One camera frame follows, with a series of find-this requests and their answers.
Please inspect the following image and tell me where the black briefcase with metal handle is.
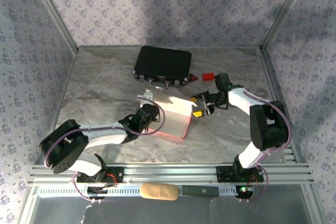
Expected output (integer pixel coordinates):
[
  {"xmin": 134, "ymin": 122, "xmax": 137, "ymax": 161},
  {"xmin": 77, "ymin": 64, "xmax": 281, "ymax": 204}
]
[{"xmin": 132, "ymin": 45, "xmax": 192, "ymax": 91}]

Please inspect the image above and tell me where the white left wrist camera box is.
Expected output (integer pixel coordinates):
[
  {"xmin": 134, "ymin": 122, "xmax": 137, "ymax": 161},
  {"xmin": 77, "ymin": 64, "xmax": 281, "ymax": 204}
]
[{"xmin": 137, "ymin": 89, "xmax": 155, "ymax": 107}]

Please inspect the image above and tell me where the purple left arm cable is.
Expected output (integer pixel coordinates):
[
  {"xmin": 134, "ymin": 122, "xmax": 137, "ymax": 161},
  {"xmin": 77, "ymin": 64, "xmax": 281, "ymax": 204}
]
[{"xmin": 43, "ymin": 97, "xmax": 166, "ymax": 204}]

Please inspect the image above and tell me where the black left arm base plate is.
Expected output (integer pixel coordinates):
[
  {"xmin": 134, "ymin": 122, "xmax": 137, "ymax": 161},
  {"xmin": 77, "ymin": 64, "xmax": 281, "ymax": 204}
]
[{"xmin": 76, "ymin": 166, "xmax": 124, "ymax": 184}]

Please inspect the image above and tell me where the black rectangular device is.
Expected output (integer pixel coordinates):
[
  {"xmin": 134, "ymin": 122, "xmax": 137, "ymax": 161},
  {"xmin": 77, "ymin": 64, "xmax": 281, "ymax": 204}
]
[{"xmin": 181, "ymin": 186, "xmax": 220, "ymax": 197}]

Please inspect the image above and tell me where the black connector block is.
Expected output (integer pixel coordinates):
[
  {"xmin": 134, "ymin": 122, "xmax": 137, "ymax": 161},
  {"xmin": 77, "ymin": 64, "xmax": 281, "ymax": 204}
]
[{"xmin": 86, "ymin": 186, "xmax": 116, "ymax": 196}]

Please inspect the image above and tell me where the aluminium side rail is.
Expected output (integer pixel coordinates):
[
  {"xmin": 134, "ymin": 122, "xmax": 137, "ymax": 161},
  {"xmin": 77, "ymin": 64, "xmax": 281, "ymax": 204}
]
[{"xmin": 258, "ymin": 47, "xmax": 309, "ymax": 166}]

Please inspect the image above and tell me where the tan oblong sponge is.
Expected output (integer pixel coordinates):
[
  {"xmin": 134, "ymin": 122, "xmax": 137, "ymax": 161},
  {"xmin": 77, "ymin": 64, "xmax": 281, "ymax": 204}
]
[{"xmin": 140, "ymin": 182, "xmax": 181, "ymax": 201}]

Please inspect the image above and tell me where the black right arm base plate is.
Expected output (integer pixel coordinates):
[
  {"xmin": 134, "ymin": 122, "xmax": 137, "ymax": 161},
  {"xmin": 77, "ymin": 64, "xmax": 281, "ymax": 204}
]
[{"xmin": 216, "ymin": 165, "xmax": 265, "ymax": 183}]

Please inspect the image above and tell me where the aluminium frame leg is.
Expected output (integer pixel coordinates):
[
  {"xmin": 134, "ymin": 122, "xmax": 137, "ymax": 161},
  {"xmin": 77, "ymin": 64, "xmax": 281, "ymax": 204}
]
[
  {"xmin": 19, "ymin": 184, "xmax": 40, "ymax": 224},
  {"xmin": 301, "ymin": 182, "xmax": 329, "ymax": 224}
]

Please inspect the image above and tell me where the aluminium corner post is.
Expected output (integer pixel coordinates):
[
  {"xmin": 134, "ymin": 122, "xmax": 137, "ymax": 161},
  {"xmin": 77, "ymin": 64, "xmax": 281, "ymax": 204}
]
[
  {"xmin": 259, "ymin": 0, "xmax": 314, "ymax": 51},
  {"xmin": 25, "ymin": 0, "xmax": 79, "ymax": 54}
]

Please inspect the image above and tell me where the aluminium mounting rail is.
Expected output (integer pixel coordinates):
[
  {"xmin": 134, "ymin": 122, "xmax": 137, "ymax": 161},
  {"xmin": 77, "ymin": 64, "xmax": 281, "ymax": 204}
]
[{"xmin": 27, "ymin": 163, "xmax": 314, "ymax": 185}]

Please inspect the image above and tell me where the pink paper box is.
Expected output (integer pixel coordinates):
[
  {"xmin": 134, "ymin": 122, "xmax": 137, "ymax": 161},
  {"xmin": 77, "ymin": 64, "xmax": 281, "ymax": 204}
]
[{"xmin": 146, "ymin": 91, "xmax": 200, "ymax": 142}]

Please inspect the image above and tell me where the white slotted cable duct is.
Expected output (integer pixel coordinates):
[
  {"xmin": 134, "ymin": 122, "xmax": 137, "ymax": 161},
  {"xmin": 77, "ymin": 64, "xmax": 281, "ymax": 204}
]
[{"xmin": 36, "ymin": 185, "xmax": 255, "ymax": 199}]

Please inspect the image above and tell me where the black controller board with LED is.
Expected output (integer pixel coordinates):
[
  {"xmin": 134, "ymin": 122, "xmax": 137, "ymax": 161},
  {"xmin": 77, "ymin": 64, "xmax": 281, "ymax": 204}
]
[{"xmin": 236, "ymin": 185, "xmax": 256, "ymax": 199}]

